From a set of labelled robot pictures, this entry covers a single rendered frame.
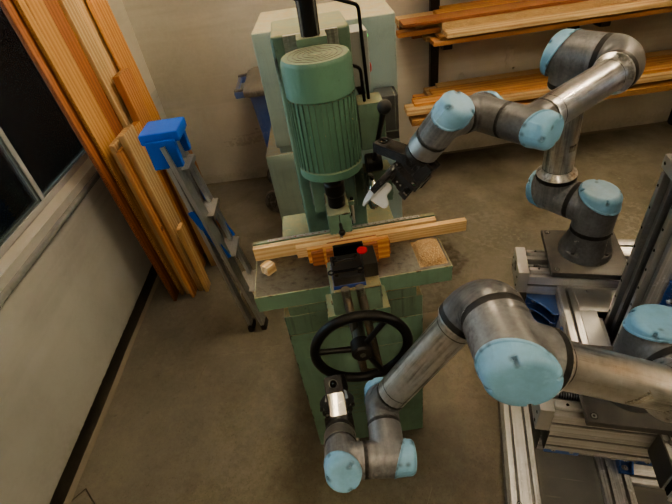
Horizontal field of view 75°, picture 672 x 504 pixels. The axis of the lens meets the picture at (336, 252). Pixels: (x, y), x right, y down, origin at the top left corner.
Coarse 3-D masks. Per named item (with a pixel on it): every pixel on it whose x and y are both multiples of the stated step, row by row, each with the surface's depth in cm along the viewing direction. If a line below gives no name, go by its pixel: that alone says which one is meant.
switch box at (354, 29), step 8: (352, 32) 128; (352, 40) 129; (352, 48) 130; (360, 48) 131; (368, 48) 132; (352, 56) 132; (360, 56) 132; (368, 56) 132; (360, 64) 134; (368, 64) 134; (368, 72) 135; (368, 80) 137
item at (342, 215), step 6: (324, 198) 136; (348, 204) 132; (330, 210) 130; (336, 210) 130; (342, 210) 130; (348, 210) 129; (330, 216) 128; (336, 216) 128; (342, 216) 129; (348, 216) 129; (330, 222) 130; (336, 222) 130; (342, 222) 130; (348, 222) 130; (330, 228) 131; (336, 228) 131; (348, 228) 132
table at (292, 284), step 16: (416, 240) 141; (288, 256) 143; (400, 256) 136; (256, 272) 139; (288, 272) 137; (304, 272) 136; (320, 272) 135; (384, 272) 131; (400, 272) 130; (416, 272) 130; (432, 272) 131; (448, 272) 131; (256, 288) 133; (272, 288) 132; (288, 288) 131; (304, 288) 130; (320, 288) 130; (384, 288) 130; (400, 288) 134; (256, 304) 131; (272, 304) 132; (288, 304) 133; (304, 304) 133; (384, 304) 125
